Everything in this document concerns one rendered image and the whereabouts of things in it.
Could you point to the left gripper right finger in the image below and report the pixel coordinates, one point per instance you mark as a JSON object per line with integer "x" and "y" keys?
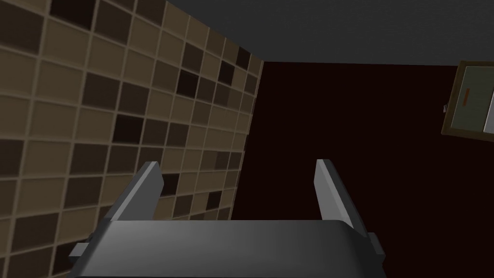
{"x": 332, "y": 195}

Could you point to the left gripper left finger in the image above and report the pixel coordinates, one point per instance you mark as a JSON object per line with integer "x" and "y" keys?
{"x": 141, "y": 195}

